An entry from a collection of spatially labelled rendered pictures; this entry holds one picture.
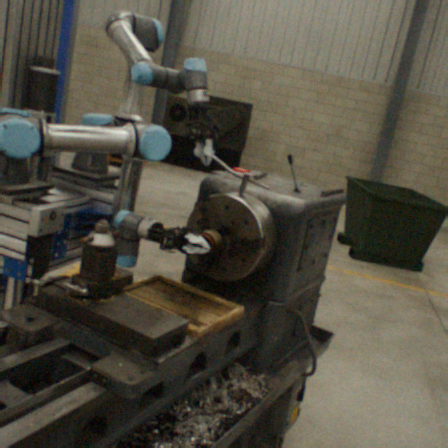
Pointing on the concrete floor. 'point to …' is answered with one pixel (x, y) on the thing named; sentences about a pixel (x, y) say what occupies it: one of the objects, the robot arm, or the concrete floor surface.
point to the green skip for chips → (389, 224)
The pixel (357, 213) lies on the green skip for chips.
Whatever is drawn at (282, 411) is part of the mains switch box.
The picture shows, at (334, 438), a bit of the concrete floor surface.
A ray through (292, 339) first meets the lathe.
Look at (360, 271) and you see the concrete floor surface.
